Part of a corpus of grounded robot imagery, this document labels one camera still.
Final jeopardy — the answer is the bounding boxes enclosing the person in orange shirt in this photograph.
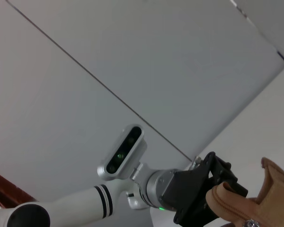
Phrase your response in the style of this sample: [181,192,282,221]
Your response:
[0,167,39,210]

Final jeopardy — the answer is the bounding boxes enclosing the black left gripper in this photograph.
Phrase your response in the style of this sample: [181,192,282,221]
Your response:
[160,152,249,227]

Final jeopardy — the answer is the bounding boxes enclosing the silver zipper pull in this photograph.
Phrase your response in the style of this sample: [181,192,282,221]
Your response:
[242,218,261,227]

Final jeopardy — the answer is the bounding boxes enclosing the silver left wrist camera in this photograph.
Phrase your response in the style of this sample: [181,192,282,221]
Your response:
[96,123,154,181]

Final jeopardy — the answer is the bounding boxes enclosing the khaki canvas food bag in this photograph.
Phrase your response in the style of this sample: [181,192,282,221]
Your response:
[205,157,284,227]

